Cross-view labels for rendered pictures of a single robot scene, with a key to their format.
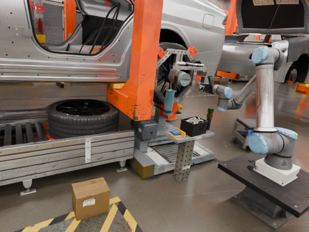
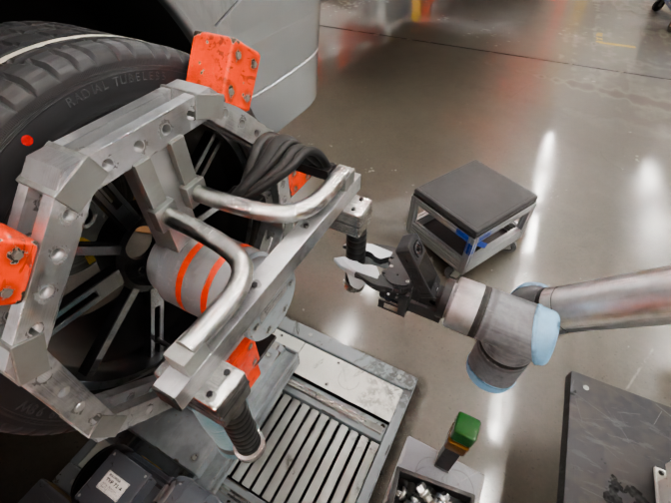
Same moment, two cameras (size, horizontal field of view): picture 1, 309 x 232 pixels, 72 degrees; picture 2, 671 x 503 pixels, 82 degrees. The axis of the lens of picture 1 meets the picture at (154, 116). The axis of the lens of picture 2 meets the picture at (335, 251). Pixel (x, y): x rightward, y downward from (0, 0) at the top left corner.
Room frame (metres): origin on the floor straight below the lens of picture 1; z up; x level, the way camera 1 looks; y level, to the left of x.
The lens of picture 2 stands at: (1.71, -0.18, 1.35)
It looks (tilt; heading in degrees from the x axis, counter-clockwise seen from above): 46 degrees down; 332
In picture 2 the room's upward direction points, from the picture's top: straight up
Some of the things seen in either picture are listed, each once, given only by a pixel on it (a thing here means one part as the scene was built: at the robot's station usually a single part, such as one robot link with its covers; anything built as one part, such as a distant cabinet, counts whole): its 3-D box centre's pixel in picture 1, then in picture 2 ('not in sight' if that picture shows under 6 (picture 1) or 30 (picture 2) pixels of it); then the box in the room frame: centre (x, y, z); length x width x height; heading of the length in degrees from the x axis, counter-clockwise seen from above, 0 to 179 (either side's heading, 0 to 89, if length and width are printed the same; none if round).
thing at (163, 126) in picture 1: (159, 119); (194, 367); (2.36, -0.07, 0.32); 0.40 x 0.30 x 0.28; 124
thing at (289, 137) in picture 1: (282, 141); not in sight; (1.45, -0.95, 0.57); 0.17 x 0.15 x 0.18; 111
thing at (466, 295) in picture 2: (217, 89); (462, 303); (1.96, -0.55, 0.81); 0.10 x 0.05 x 0.09; 124
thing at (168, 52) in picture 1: (174, 76); (189, 264); (2.22, -0.16, 0.85); 0.54 x 0.07 x 0.54; 124
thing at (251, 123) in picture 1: (254, 135); (467, 222); (2.59, -1.32, 0.17); 0.43 x 0.36 x 0.34; 98
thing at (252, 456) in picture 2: (175, 83); (241, 426); (1.93, -0.16, 0.83); 0.04 x 0.04 x 0.16
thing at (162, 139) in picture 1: (158, 134); (210, 396); (2.36, -0.07, 0.13); 0.50 x 0.36 x 0.10; 124
